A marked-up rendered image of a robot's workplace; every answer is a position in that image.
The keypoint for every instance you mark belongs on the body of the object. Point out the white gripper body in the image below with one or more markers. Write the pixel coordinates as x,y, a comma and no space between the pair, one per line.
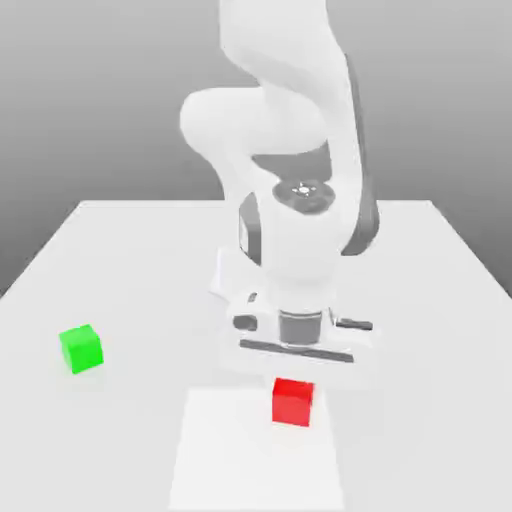
296,352

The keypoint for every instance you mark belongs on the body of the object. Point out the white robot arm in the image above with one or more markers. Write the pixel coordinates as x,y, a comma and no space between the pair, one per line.
296,248

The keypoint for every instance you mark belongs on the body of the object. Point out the small red cube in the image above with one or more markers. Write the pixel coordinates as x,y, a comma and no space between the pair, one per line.
291,403

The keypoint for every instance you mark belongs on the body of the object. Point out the small green cube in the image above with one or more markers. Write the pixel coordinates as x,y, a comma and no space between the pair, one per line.
82,348

